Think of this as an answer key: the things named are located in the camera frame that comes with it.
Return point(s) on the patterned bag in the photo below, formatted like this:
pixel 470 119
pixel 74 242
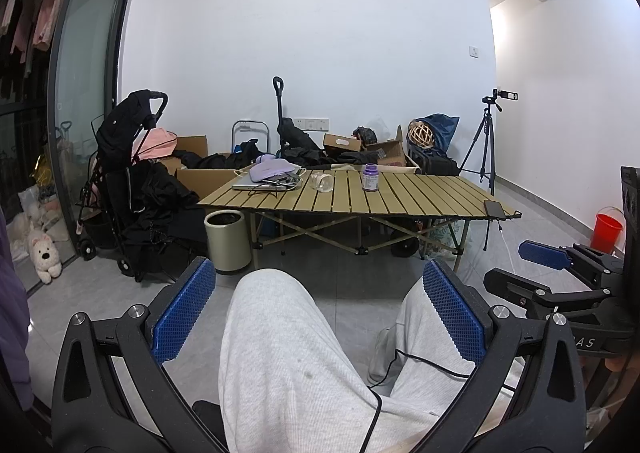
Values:
pixel 442 240

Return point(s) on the silver laptop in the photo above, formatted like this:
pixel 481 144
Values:
pixel 245 184

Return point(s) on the cardboard box with flaps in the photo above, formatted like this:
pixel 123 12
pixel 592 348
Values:
pixel 392 153

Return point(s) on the person's right leg grey pants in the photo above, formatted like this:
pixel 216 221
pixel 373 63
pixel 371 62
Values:
pixel 425 333

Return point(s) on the black seat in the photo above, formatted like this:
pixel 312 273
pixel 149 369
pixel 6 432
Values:
pixel 206 415

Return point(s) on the flat cardboard box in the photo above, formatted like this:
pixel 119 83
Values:
pixel 342 143

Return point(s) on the clear glass cup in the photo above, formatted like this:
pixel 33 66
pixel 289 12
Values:
pixel 321 182

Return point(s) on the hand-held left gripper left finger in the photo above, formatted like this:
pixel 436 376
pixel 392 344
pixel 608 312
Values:
pixel 182 314

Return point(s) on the pink cloth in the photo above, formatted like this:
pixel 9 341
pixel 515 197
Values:
pixel 155 143

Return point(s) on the row of hanging clothes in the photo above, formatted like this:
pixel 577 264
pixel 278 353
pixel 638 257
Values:
pixel 30 33

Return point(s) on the purple pouch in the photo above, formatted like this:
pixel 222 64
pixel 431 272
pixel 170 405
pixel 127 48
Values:
pixel 270 169

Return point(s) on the person's leg grey pants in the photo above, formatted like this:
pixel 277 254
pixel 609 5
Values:
pixel 425 333
pixel 280 373

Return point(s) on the black jacket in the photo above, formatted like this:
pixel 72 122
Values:
pixel 155 193

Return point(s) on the slatted folding table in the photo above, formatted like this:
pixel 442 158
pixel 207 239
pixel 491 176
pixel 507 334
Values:
pixel 400 198

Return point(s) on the black bag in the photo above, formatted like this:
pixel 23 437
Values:
pixel 437 164

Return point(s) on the white plush dog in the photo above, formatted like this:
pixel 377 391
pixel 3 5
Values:
pixel 44 258

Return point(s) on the red bucket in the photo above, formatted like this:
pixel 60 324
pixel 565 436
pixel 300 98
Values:
pixel 608 232

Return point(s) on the wall outlet strip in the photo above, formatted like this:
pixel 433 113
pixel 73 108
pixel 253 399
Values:
pixel 312 123

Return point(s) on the woven rattan ball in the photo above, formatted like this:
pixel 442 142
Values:
pixel 420 134

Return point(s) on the black stroller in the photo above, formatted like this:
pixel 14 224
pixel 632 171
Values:
pixel 107 213

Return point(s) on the purple cloth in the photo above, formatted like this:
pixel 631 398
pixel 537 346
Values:
pixel 11 313

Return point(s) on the grey metal frame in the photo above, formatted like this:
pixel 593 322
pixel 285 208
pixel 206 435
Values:
pixel 250 125

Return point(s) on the black phone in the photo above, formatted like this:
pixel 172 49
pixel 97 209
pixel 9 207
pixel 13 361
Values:
pixel 494 208

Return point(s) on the blue bag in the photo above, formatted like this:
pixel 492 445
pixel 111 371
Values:
pixel 445 130

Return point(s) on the glass sliding door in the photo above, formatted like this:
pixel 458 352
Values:
pixel 87 83

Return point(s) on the cream trash bin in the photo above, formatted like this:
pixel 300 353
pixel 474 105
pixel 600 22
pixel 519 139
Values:
pixel 227 243

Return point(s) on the purple bottle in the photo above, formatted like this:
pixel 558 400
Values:
pixel 370 179

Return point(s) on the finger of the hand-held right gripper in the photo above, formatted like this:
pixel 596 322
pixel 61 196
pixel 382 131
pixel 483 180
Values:
pixel 510 289
pixel 544 257

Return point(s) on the person's left leg grey pants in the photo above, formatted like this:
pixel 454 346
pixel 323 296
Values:
pixel 280 373

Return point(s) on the pile of black clothes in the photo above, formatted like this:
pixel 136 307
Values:
pixel 305 153

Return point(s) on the person's right hand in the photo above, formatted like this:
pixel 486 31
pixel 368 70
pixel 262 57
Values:
pixel 619 364

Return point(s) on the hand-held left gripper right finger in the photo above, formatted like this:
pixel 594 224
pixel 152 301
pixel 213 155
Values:
pixel 452 319

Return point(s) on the open cardboard box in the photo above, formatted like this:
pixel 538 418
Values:
pixel 192 145

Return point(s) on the black camera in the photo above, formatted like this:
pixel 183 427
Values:
pixel 505 94

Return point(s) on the black tripod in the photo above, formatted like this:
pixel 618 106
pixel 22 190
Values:
pixel 487 143

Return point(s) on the large cardboard box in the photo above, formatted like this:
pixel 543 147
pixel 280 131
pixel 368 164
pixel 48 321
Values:
pixel 205 183

